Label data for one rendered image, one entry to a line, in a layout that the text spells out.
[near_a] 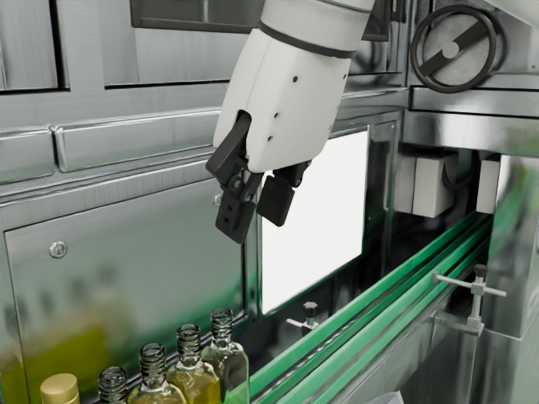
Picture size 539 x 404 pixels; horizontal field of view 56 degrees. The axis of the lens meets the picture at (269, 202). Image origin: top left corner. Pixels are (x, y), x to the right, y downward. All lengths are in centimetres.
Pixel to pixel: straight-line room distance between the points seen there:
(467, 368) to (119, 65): 128
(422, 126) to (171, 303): 91
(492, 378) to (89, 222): 124
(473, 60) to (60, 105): 103
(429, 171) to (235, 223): 123
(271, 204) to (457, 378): 127
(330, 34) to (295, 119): 7
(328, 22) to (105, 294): 50
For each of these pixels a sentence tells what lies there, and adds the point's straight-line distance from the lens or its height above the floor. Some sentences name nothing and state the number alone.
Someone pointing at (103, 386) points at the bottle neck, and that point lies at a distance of 60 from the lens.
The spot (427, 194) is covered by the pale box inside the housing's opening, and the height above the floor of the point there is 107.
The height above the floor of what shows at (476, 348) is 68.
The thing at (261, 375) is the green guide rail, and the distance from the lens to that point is 89.
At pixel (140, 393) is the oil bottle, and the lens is 66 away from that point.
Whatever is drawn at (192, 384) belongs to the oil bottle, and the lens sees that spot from 68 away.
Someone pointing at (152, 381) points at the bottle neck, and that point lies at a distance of 64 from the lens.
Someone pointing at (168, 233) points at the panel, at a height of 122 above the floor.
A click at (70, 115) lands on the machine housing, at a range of 68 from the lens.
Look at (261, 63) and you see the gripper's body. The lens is 36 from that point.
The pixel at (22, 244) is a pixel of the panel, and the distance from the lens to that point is 65.
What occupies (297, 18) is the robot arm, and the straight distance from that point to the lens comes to 36.
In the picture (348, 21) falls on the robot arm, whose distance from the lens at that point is 37.
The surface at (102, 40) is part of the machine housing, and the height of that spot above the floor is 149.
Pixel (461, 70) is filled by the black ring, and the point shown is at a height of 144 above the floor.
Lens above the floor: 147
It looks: 16 degrees down
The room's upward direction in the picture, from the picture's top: straight up
